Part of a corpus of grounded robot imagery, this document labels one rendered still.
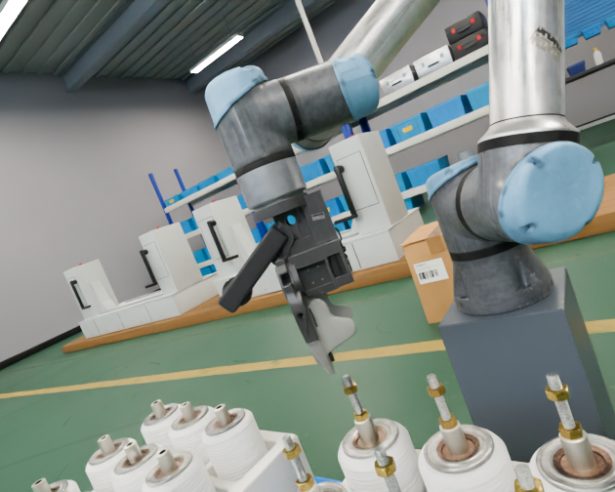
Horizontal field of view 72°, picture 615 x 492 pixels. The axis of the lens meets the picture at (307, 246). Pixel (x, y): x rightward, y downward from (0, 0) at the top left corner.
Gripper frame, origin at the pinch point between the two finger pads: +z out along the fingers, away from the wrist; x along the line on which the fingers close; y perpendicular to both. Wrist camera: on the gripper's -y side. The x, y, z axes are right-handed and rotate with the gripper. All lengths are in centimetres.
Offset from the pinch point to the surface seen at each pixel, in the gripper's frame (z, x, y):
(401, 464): 14.0, -3.5, 4.6
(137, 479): 13.5, 12.4, -38.3
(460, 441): 10.6, -7.8, 11.7
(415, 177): 0, 441, 104
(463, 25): -123, 397, 187
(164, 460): 10.1, 8.8, -30.2
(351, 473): 13.5, -3.2, -1.4
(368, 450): 11.8, -2.4, 1.4
